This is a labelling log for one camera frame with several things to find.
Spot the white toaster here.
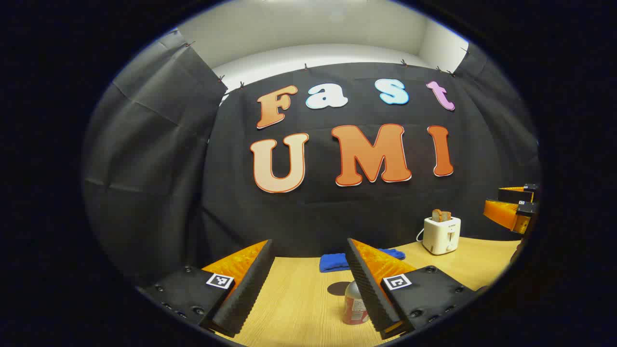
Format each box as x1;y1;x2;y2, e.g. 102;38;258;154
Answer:
422;216;461;255

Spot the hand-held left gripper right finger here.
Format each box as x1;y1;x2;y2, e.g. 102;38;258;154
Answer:
346;238;483;340

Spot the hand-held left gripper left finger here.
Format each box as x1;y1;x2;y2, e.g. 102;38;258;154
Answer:
137;239;276;338

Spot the blue towel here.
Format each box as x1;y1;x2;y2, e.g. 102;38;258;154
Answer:
319;248;406;273

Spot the silver water bottle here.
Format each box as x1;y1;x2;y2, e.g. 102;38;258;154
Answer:
344;280;371;325

